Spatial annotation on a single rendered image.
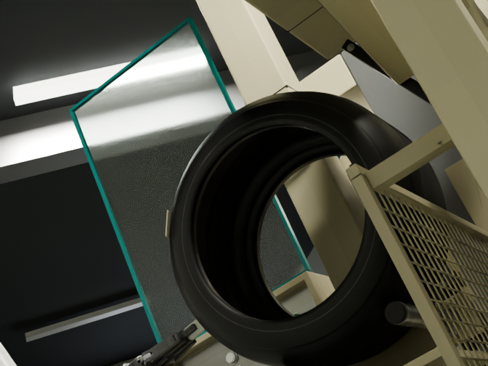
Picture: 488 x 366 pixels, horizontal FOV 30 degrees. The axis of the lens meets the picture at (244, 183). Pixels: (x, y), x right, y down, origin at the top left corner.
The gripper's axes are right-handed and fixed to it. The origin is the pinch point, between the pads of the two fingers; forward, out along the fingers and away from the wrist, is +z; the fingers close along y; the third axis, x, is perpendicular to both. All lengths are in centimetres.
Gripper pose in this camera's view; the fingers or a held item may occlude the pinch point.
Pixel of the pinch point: (198, 326)
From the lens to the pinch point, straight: 212.8
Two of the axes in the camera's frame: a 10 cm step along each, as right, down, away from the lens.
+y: 5.0, 1.9, 8.5
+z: 7.2, -6.4, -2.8
